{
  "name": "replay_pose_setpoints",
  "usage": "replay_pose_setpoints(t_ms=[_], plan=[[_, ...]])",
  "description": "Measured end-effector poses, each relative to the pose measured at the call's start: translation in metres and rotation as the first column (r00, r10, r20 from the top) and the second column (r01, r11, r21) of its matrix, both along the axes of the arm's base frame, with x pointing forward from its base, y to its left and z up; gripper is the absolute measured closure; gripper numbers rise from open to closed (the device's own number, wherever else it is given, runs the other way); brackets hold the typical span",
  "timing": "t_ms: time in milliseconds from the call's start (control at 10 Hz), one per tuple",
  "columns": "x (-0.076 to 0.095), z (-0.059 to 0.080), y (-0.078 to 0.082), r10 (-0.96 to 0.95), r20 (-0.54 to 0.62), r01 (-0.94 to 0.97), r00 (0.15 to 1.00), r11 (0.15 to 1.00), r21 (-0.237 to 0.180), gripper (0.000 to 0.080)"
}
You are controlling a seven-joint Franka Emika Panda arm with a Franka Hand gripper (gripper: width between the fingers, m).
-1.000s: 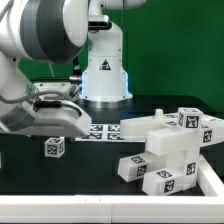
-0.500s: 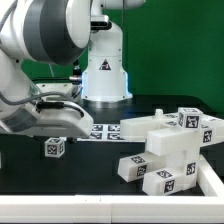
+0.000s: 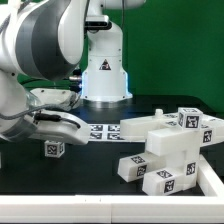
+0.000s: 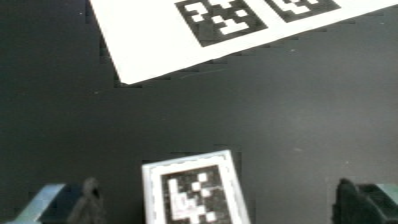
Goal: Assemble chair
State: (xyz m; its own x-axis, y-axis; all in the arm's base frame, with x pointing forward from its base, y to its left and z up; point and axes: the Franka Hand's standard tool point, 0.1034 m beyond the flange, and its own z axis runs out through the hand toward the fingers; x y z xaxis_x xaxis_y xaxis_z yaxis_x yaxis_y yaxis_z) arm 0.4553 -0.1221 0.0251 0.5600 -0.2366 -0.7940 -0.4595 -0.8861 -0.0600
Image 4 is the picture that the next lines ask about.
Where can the white base tag plate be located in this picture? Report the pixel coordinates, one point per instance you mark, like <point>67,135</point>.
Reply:
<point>172,33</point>

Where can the white chair leg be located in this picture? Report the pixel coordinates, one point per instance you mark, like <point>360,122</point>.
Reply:
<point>193,192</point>

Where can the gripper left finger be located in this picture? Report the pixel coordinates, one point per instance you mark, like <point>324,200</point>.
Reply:
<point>67,204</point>

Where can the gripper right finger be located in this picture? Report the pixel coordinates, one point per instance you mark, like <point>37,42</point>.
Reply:
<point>367,203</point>

